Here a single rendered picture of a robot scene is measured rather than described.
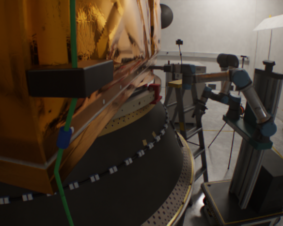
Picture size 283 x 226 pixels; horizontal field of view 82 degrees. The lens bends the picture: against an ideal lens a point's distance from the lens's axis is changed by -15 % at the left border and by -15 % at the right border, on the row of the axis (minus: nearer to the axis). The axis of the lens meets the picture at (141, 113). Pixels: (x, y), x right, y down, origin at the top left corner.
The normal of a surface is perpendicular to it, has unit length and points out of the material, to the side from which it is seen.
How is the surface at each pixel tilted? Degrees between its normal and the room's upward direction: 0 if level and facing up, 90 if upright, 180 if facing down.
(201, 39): 90
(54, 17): 91
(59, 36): 91
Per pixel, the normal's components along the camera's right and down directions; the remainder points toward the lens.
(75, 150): 0.99, 0.05
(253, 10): -0.13, 0.34
